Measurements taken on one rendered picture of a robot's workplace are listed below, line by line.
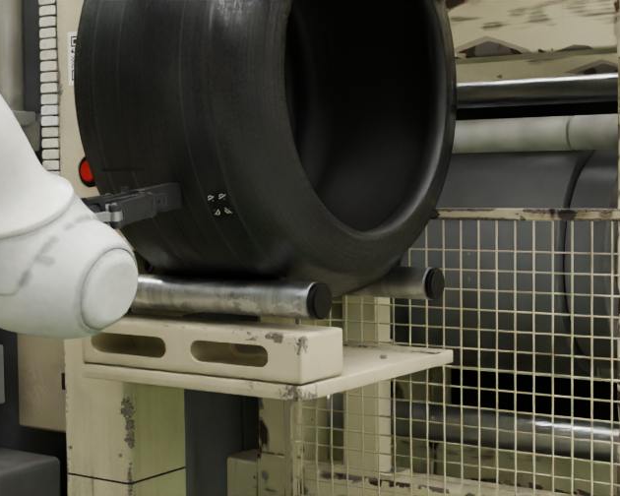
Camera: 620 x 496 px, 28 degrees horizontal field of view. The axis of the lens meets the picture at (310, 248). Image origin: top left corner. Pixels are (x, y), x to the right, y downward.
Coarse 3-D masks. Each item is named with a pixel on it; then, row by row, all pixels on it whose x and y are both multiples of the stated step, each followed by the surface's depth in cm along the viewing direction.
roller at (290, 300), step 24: (144, 288) 159; (168, 288) 157; (192, 288) 155; (216, 288) 153; (240, 288) 151; (264, 288) 149; (288, 288) 147; (312, 288) 145; (216, 312) 154; (240, 312) 151; (264, 312) 149; (288, 312) 147; (312, 312) 145
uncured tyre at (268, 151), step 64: (128, 0) 144; (192, 0) 139; (256, 0) 138; (320, 0) 187; (384, 0) 181; (128, 64) 143; (192, 64) 138; (256, 64) 138; (320, 64) 191; (384, 64) 186; (448, 64) 174; (128, 128) 144; (192, 128) 139; (256, 128) 139; (320, 128) 191; (384, 128) 186; (448, 128) 174; (192, 192) 143; (256, 192) 141; (320, 192) 189; (384, 192) 182; (192, 256) 152; (256, 256) 147; (320, 256) 150; (384, 256) 161
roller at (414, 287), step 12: (384, 276) 171; (396, 276) 170; (408, 276) 169; (420, 276) 168; (432, 276) 168; (372, 288) 173; (384, 288) 171; (396, 288) 170; (408, 288) 169; (420, 288) 168; (432, 288) 168
